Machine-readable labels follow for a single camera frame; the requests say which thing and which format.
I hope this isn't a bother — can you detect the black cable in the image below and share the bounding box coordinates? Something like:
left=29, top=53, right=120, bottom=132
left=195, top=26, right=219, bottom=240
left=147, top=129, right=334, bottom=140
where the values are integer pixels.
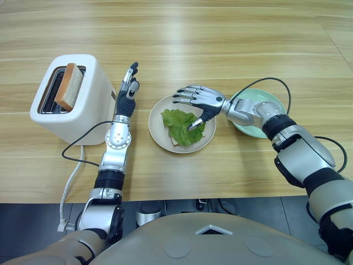
left=61, top=120, right=114, bottom=167
left=229, top=77, right=347, bottom=174

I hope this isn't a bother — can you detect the beige plate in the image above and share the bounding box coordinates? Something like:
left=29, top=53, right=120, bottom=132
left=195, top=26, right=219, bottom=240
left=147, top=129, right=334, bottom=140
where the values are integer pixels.
left=148, top=95, right=217, bottom=154

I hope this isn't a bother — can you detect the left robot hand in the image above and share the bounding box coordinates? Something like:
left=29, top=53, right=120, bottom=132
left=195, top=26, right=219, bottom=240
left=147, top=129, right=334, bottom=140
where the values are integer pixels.
left=115, top=62, right=139, bottom=116

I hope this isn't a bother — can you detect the bread slice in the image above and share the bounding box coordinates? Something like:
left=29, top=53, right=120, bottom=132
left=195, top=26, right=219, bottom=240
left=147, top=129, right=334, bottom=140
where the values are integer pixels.
left=170, top=134, right=206, bottom=146
left=54, top=63, right=84, bottom=112

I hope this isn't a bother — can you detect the white cord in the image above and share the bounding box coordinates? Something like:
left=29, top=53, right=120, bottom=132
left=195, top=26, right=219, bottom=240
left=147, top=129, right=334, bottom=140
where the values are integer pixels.
left=57, top=145, right=85, bottom=232

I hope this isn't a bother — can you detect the green lettuce leaf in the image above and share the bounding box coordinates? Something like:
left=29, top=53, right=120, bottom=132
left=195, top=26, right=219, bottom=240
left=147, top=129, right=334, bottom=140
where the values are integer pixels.
left=161, top=108, right=207, bottom=147

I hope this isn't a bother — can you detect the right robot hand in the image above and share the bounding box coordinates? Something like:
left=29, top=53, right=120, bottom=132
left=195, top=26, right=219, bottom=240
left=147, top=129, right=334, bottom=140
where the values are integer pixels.
left=172, top=84, right=227, bottom=131

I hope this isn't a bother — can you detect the robot body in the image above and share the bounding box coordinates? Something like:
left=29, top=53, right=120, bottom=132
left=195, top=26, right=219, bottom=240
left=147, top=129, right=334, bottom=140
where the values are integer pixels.
left=90, top=211, right=347, bottom=265

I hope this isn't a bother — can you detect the green plate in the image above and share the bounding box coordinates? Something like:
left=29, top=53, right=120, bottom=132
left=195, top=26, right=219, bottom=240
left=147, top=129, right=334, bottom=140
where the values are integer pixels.
left=229, top=88, right=286, bottom=139

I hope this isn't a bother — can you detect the cream toaster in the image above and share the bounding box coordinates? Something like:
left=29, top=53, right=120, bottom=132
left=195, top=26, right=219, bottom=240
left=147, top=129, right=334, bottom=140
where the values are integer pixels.
left=29, top=54, right=117, bottom=146

